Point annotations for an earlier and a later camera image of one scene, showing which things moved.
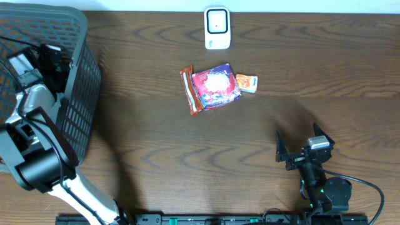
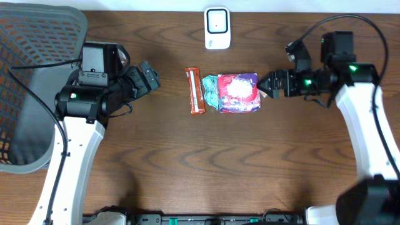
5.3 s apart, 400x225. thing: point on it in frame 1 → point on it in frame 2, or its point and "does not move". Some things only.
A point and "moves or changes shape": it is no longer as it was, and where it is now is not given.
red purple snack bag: [217, 87] → [238, 92]
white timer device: [217, 21] does not move
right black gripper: [295, 160] → [289, 83]
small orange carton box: [247, 83] → [262, 93]
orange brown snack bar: [194, 90] moves or changes shape
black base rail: [227, 219] does not move
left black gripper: [50, 61] → [137, 82]
